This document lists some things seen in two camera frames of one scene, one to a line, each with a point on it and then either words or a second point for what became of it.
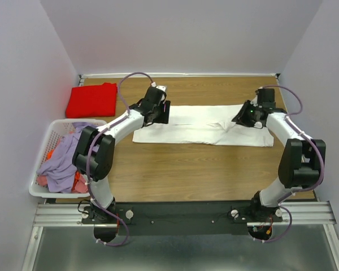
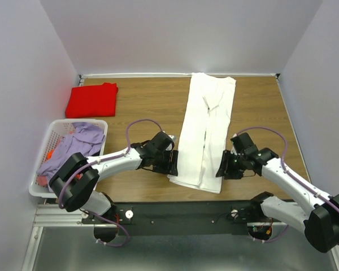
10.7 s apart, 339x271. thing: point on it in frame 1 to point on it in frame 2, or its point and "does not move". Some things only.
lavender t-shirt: (59, 170) does not move
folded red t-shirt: (92, 101) does not move
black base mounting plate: (180, 218) does not move
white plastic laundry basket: (61, 127) does not move
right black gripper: (239, 119) to (230, 173)
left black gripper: (164, 116) to (171, 167)
